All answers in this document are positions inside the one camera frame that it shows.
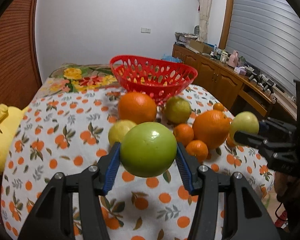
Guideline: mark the yellow lemon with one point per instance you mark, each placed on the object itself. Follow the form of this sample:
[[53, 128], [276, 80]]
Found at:
[[118, 131]]

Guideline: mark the greenish yellow citrus fruit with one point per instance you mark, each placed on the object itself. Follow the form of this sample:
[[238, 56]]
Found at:
[[177, 110]]

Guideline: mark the cardboard box on cabinet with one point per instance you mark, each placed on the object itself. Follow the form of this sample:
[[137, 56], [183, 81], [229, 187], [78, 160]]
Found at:
[[200, 47]]

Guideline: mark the small tangerine hidden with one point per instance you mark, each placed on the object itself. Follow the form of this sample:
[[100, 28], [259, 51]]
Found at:
[[230, 143]]

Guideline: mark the small tangerine front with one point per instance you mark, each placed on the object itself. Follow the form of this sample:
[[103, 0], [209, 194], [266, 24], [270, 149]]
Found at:
[[198, 149]]

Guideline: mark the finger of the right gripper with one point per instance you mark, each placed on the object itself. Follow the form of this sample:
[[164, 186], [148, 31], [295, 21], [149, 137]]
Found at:
[[274, 129], [249, 139]]

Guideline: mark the person's hand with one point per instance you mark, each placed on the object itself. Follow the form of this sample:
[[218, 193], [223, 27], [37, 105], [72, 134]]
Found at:
[[281, 182]]

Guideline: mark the pink bag on cabinet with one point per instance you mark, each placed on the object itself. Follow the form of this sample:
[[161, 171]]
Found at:
[[233, 59]]

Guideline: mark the red plastic fruit basket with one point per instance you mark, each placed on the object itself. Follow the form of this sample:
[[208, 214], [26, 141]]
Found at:
[[157, 78]]

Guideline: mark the wooden louvered wardrobe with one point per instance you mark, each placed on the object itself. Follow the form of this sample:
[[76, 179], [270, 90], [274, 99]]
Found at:
[[19, 72]]

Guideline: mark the white wall switch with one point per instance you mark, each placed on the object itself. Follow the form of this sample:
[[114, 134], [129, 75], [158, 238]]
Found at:
[[145, 30]]

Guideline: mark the large orange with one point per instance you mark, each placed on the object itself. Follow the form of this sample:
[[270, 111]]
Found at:
[[137, 107], [211, 127]]

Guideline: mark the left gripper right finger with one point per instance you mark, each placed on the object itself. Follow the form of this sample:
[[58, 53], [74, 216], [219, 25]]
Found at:
[[245, 217]]

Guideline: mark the beige curtain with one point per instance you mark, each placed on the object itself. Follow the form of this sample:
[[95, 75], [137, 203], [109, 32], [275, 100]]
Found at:
[[204, 15]]

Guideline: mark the window roller blind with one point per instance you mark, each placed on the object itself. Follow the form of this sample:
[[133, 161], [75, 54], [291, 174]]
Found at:
[[267, 34]]

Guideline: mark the large green apple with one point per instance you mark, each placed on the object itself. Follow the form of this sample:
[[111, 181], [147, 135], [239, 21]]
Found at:
[[148, 150]]

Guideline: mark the yellow plush toy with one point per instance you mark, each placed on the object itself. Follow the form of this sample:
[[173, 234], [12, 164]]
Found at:
[[10, 119]]

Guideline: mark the floral bed blanket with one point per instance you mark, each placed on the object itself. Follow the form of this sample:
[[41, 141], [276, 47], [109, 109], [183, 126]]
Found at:
[[73, 78]]

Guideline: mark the orange-print white cloth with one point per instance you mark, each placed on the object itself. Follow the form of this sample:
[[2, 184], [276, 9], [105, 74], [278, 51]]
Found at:
[[68, 133]]

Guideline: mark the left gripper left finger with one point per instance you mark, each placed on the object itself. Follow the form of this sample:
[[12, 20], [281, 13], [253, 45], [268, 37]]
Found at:
[[52, 215]]

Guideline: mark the wooden sideboard cabinet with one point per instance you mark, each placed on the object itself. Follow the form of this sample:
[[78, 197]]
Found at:
[[234, 91]]

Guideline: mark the small distant tangerine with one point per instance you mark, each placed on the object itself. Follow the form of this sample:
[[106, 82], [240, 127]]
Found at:
[[218, 107]]

